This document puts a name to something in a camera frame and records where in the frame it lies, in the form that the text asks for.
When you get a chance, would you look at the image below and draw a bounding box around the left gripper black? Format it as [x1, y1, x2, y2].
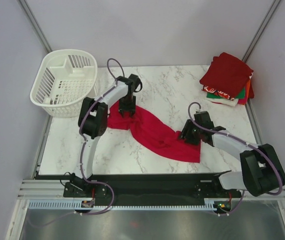
[118, 95, 136, 118]

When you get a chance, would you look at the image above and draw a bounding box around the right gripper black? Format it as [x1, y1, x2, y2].
[176, 119, 202, 146]

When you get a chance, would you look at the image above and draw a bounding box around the crimson red t shirt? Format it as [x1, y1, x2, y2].
[107, 102, 201, 163]

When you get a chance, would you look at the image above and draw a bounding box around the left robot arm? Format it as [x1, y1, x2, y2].
[74, 74, 143, 179]

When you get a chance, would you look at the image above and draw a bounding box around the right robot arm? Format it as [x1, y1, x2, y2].
[179, 111, 285, 197]

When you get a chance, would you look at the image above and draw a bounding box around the red patterned folded shirt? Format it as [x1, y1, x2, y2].
[202, 86, 235, 101]

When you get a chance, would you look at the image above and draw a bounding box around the white folded shirt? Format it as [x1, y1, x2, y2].
[205, 97, 238, 107]

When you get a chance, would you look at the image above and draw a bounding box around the green folded shirt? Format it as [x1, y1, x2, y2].
[205, 87, 249, 101]

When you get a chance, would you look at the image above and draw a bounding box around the dark red folded shirt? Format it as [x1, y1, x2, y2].
[199, 52, 254, 98]

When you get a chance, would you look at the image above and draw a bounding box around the white plastic laundry basket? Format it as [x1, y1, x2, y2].
[29, 49, 98, 118]

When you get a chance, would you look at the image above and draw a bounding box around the orange folded shirt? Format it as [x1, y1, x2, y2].
[237, 80, 255, 105]

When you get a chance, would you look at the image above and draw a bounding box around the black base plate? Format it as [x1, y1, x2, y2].
[63, 173, 241, 206]

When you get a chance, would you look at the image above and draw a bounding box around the slotted cable duct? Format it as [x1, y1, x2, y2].
[28, 198, 242, 210]

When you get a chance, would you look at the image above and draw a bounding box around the aluminium frame rail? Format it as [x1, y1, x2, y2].
[17, 179, 285, 201]

